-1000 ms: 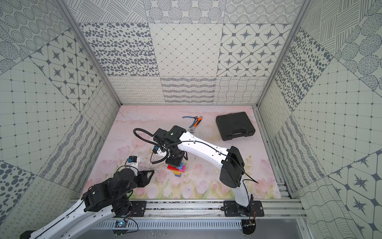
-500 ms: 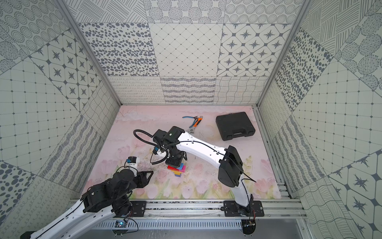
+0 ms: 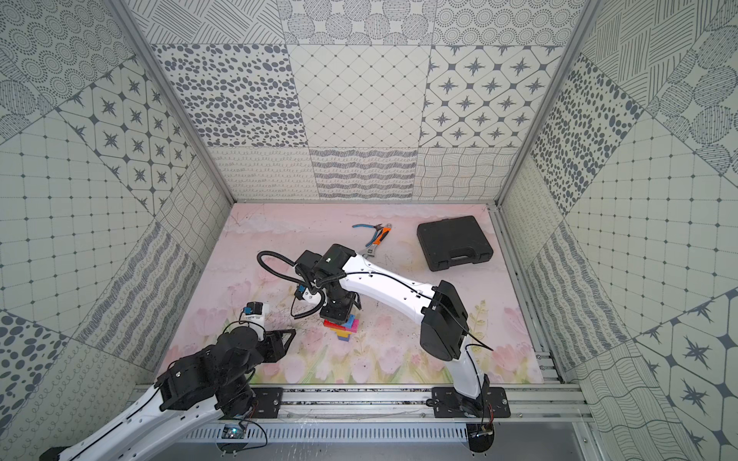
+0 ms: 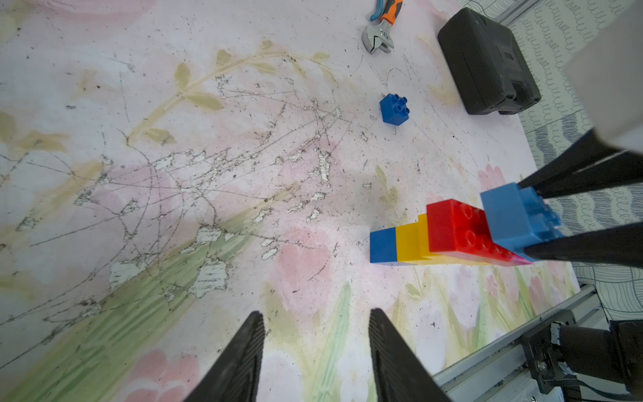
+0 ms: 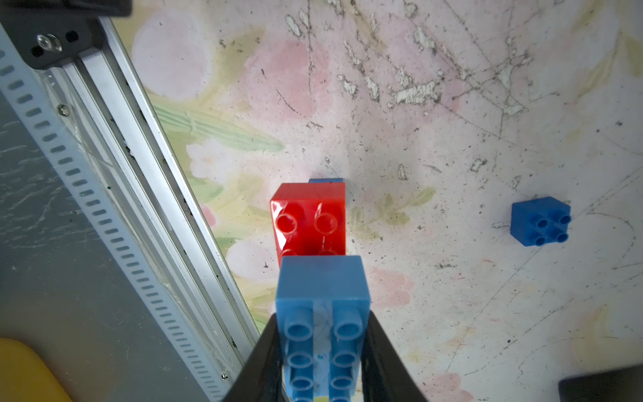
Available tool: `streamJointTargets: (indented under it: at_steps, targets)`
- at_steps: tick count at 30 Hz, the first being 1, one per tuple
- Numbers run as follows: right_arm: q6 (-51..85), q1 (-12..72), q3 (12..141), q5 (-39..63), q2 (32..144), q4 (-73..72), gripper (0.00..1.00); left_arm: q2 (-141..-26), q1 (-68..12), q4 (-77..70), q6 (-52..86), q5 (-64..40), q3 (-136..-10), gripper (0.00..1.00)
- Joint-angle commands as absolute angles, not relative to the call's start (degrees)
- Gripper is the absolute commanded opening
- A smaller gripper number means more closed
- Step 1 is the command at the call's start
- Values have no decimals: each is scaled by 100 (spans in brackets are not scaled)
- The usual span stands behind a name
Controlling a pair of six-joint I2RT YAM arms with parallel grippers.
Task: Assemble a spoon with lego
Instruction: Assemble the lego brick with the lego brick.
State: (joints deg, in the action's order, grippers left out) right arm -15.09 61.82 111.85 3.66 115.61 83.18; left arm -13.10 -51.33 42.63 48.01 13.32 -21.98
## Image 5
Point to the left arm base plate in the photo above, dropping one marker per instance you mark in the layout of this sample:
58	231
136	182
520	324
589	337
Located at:
53	33

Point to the small blue lego brick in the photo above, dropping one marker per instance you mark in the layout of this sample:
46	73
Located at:
539	222

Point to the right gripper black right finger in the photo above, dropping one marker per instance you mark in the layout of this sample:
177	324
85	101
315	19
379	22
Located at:
384	376

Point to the red lego brick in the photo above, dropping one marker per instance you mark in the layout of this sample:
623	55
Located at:
309	219

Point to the pink floral table mat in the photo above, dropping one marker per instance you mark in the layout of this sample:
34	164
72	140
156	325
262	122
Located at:
439	116

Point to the aluminium rail frame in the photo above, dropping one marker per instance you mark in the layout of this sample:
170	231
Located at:
112	286

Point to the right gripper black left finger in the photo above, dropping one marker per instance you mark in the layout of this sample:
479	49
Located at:
261	377

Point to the light blue lego brick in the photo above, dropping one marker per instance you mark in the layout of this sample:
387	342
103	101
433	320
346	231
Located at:
322	310

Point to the black plastic tool case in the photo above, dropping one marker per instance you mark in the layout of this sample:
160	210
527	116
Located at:
623	384

